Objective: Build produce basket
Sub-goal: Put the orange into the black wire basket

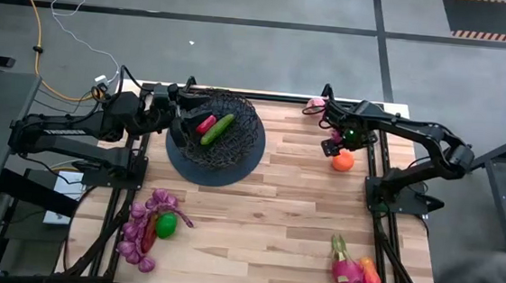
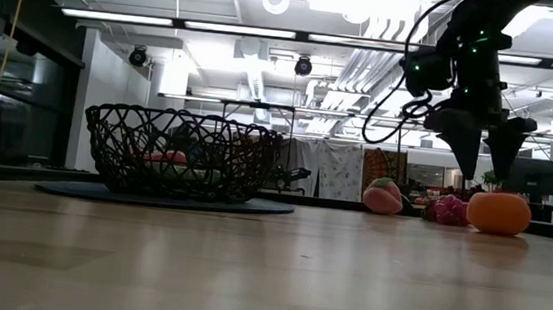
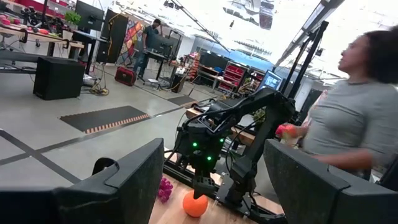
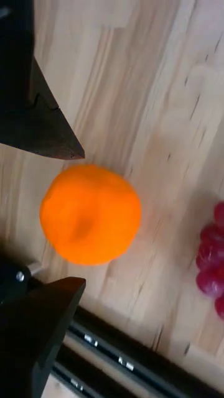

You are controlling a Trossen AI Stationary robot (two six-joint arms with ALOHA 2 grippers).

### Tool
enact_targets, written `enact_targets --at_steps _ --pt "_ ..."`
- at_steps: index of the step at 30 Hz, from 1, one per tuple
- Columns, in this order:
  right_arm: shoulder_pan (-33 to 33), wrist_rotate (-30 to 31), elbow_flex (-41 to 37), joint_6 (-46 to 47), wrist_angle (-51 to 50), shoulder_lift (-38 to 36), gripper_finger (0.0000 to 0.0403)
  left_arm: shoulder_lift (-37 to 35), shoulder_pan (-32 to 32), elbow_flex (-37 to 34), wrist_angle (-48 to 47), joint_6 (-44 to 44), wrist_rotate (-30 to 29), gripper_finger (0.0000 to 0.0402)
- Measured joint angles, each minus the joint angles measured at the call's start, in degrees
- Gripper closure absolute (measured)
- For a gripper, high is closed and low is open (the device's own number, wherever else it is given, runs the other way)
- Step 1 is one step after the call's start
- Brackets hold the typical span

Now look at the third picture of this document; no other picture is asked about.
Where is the wooden desk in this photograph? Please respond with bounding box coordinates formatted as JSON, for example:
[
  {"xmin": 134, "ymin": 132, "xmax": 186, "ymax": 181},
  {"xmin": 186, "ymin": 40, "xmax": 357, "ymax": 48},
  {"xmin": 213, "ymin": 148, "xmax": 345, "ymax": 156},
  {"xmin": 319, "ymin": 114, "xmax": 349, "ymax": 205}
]
[{"xmin": 0, "ymin": 24, "xmax": 85, "ymax": 62}]

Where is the hazard striped floor mat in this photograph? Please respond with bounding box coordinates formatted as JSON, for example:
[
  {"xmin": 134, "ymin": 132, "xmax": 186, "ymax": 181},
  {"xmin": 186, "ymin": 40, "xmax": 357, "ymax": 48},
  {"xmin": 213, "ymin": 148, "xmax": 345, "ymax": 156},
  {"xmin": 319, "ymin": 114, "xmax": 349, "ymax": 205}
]
[{"xmin": 58, "ymin": 105, "xmax": 152, "ymax": 135}]

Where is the red storage bin shelf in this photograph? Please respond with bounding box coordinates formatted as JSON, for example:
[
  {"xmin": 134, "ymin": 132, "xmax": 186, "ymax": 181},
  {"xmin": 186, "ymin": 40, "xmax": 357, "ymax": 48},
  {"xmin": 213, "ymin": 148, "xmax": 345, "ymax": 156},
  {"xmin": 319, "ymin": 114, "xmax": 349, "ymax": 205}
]
[{"xmin": 221, "ymin": 60, "xmax": 249, "ymax": 93}]

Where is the black cube box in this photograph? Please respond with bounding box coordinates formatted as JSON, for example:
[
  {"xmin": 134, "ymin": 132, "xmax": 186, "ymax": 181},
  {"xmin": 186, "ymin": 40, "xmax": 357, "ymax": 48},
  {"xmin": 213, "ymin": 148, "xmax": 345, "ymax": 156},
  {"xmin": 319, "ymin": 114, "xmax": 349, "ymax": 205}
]
[{"xmin": 32, "ymin": 56, "xmax": 86, "ymax": 101}]

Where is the lit laptop screen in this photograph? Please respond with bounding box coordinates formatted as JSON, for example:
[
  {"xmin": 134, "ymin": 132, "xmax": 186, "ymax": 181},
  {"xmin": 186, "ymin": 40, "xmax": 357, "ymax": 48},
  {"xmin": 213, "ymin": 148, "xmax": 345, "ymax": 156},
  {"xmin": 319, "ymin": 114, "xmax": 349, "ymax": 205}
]
[{"xmin": 259, "ymin": 69, "xmax": 284, "ymax": 92}]

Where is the black computer monitor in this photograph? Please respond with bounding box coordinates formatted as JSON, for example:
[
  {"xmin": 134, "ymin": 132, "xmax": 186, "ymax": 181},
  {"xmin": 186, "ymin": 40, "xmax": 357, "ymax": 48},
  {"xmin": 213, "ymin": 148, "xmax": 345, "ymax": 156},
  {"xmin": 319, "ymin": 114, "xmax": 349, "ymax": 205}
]
[{"xmin": 74, "ymin": 0, "xmax": 105, "ymax": 32}]

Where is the person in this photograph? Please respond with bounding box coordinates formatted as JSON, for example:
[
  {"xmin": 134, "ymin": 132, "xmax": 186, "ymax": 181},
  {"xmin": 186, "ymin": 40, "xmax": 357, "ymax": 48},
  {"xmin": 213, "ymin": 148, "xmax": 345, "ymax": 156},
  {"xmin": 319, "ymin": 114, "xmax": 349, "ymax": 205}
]
[
  {"xmin": 297, "ymin": 26, "xmax": 398, "ymax": 183},
  {"xmin": 132, "ymin": 18, "xmax": 163, "ymax": 79}
]

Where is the small dark floor mat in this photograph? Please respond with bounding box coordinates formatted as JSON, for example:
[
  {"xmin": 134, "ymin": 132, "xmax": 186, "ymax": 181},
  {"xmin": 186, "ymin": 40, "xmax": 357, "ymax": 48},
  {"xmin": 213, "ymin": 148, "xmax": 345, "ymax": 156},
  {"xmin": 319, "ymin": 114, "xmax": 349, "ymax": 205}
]
[{"xmin": 167, "ymin": 95, "xmax": 198, "ymax": 107}]

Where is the colourful patterned cloth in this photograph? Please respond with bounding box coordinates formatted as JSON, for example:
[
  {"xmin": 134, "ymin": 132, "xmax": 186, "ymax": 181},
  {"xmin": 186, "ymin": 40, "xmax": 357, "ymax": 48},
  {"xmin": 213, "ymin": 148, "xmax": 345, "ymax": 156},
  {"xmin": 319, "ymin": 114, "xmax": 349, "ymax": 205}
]
[{"xmin": 116, "ymin": 19, "xmax": 144, "ymax": 67}]

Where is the green potted plant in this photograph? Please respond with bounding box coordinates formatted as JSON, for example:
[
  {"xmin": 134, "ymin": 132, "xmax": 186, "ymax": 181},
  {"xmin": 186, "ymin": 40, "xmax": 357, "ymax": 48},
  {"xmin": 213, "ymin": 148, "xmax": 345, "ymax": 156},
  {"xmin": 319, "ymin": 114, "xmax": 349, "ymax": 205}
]
[{"xmin": 63, "ymin": 11, "xmax": 82, "ymax": 26}]

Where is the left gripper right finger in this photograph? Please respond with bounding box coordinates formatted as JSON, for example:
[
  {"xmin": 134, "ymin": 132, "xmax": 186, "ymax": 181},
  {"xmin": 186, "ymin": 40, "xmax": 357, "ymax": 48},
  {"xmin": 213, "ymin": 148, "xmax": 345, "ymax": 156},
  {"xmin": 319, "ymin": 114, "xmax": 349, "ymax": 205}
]
[{"xmin": 263, "ymin": 139, "xmax": 398, "ymax": 224}]

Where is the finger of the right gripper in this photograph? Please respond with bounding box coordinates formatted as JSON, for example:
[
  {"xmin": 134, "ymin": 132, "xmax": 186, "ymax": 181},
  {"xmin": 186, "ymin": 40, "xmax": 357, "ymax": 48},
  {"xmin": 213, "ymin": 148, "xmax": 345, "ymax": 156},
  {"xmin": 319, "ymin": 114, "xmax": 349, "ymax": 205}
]
[
  {"xmin": 193, "ymin": 185, "xmax": 206, "ymax": 200},
  {"xmin": 203, "ymin": 181, "xmax": 217, "ymax": 197}
]

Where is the orange fruit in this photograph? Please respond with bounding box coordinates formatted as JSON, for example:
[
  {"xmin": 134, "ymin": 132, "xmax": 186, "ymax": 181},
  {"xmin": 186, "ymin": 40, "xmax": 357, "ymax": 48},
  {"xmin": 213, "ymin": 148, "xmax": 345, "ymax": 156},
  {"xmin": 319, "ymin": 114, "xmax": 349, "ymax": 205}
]
[{"xmin": 182, "ymin": 190, "xmax": 209, "ymax": 218}]

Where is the black arched bracket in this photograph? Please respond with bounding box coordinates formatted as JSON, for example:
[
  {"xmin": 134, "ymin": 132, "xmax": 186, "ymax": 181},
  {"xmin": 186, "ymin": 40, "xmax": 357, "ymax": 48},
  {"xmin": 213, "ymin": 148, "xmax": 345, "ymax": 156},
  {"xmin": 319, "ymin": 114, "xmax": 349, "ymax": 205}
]
[{"xmin": 91, "ymin": 157, "xmax": 120, "ymax": 176}]

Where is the red equipment case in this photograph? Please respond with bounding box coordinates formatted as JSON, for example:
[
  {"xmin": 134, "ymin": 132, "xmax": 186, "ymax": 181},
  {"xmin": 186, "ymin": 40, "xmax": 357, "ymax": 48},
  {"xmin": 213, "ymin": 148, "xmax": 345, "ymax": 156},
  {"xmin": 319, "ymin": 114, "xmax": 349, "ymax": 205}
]
[{"xmin": 114, "ymin": 66, "xmax": 137, "ymax": 87}]

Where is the red grape bunch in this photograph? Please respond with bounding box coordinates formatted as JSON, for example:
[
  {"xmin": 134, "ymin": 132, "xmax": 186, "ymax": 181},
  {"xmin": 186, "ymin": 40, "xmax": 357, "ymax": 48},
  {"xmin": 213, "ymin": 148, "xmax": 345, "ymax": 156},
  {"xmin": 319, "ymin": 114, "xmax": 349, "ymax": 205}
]
[{"xmin": 157, "ymin": 176, "xmax": 174, "ymax": 204}]

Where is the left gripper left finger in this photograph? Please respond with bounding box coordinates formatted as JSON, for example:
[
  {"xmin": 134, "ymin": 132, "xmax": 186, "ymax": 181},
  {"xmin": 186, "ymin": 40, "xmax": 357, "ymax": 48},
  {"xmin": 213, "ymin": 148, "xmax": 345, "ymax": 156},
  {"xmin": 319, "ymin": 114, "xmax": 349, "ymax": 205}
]
[{"xmin": 0, "ymin": 138, "xmax": 165, "ymax": 224}]

